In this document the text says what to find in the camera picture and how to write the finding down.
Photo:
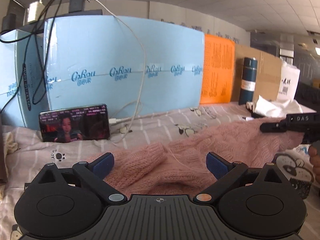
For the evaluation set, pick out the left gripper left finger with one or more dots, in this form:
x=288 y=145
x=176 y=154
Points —
x=67 y=203

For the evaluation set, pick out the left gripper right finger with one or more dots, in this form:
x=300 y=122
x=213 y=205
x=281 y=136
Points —
x=252 y=202

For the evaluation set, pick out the pink knitted sweater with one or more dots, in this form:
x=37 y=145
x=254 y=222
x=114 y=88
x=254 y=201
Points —
x=179 y=167

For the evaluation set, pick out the person's right hand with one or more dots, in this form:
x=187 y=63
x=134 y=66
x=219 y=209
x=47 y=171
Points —
x=315 y=162

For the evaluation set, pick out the white cloth garment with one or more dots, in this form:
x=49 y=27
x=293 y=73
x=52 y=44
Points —
x=277 y=109

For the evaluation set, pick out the white plastic bag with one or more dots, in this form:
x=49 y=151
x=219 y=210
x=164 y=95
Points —
x=289 y=82

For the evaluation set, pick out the brown cardboard box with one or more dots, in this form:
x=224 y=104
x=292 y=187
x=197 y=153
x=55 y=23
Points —
x=268 y=73

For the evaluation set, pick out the dark blue thermos bottle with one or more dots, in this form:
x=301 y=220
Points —
x=249 y=75

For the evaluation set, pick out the smartphone with lit screen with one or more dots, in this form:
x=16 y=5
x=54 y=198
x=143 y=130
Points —
x=73 y=124

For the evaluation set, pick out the orange printed envelope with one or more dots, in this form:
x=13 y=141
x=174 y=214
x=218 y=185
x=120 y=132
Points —
x=218 y=70

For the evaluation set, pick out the small light blue box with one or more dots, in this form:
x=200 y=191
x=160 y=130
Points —
x=22 y=84

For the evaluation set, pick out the large light blue box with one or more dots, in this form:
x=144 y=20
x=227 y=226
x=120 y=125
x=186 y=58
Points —
x=94 y=60

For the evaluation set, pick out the black power adapter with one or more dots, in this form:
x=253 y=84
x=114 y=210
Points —
x=76 y=6

